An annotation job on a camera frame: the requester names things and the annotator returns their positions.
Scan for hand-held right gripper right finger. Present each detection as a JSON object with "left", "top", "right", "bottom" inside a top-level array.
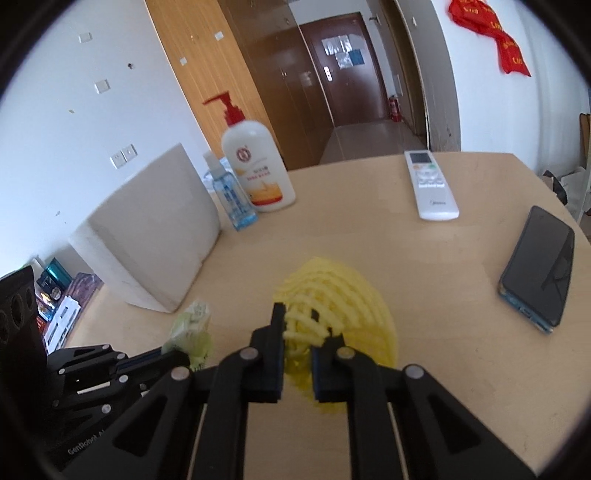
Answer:
[{"left": 311, "top": 335, "right": 539, "bottom": 480}]

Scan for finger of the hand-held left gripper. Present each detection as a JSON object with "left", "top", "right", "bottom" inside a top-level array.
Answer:
[
  {"left": 53, "top": 368, "right": 161, "bottom": 418},
  {"left": 46, "top": 344, "right": 192, "bottom": 377}
]

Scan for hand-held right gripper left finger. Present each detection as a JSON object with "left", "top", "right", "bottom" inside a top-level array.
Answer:
[{"left": 62, "top": 302, "right": 286, "bottom": 480}]

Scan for green tissue packet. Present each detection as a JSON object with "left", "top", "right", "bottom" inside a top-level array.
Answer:
[{"left": 164, "top": 300, "right": 215, "bottom": 372}]

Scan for yellow foam fruit net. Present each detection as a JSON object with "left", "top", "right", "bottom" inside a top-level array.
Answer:
[{"left": 274, "top": 257, "right": 399, "bottom": 416}]

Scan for white storage box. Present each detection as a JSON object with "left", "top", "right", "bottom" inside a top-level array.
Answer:
[{"left": 68, "top": 143, "right": 221, "bottom": 313}]

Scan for white striped box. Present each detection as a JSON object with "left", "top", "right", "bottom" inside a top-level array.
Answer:
[{"left": 44, "top": 295, "right": 84, "bottom": 354}]

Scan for dark blue box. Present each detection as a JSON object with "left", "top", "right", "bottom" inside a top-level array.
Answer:
[{"left": 36, "top": 272, "right": 63, "bottom": 301}]

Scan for patterned purple cloth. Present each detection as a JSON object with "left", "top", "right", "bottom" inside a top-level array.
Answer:
[{"left": 69, "top": 272, "right": 103, "bottom": 308}]

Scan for teal canister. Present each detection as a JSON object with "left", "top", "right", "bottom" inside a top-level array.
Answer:
[{"left": 46, "top": 258, "right": 74, "bottom": 289}]

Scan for small blue spray bottle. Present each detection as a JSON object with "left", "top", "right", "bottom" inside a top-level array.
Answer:
[{"left": 203, "top": 151, "right": 258, "bottom": 232}]

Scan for white lotion bottle red pump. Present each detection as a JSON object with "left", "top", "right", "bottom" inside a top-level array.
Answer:
[{"left": 203, "top": 91, "right": 297, "bottom": 213}]

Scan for white remote control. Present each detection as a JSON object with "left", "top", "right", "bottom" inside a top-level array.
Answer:
[{"left": 404, "top": 149, "right": 460, "bottom": 221}]

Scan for black smartphone blue case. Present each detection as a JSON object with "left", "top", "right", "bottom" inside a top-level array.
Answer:
[{"left": 498, "top": 205, "right": 575, "bottom": 335}]

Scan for dark brown entrance door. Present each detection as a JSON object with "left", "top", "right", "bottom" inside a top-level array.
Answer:
[{"left": 298, "top": 12, "right": 387, "bottom": 129}]

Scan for wooden wardrobe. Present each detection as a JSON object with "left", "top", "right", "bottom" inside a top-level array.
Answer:
[{"left": 144, "top": 0, "right": 335, "bottom": 171}]

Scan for white plastic bag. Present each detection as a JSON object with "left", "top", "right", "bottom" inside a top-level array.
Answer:
[{"left": 556, "top": 165, "right": 591, "bottom": 219}]

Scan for brown side door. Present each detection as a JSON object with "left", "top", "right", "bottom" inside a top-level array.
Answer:
[{"left": 390, "top": 0, "right": 431, "bottom": 139}]

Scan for papers on door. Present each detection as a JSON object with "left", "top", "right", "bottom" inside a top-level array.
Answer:
[{"left": 322, "top": 34, "right": 364, "bottom": 69}]

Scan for white double wall outlet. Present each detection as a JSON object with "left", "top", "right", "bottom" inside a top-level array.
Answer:
[{"left": 110, "top": 144, "right": 138, "bottom": 169}]

